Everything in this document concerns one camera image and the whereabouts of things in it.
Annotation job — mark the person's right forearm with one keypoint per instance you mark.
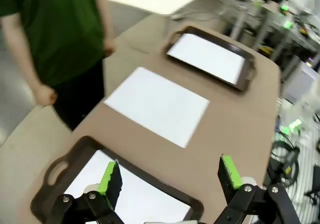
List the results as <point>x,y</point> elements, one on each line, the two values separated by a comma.
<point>17,49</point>

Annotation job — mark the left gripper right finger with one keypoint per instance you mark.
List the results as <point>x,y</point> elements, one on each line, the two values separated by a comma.
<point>232,181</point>

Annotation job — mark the person in green shirt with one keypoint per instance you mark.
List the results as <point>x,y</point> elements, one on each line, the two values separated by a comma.
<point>57,34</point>

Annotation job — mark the person's left forearm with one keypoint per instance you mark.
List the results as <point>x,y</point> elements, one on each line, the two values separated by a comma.
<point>106,14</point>

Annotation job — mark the person's right hand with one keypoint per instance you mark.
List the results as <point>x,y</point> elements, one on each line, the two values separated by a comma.
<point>45,95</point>

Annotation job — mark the white A4 paper stack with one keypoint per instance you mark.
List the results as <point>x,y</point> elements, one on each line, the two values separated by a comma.
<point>157,106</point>

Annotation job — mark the white A4 paper sheet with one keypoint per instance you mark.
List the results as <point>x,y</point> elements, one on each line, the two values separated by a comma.
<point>207,57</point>
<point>150,196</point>

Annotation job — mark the dark brown plastic tray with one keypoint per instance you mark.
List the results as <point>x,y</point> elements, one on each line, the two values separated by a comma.
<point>243,85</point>
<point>82,144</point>

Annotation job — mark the black trousers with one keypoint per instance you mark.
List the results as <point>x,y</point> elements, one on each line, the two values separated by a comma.
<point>82,101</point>

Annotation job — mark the grey metal frame workbench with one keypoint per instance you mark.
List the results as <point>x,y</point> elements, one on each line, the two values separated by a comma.
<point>268,17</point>

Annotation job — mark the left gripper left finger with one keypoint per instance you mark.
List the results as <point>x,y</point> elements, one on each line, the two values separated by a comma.
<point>110,186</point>

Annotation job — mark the person's left hand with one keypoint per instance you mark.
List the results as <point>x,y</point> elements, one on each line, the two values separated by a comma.
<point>110,48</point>

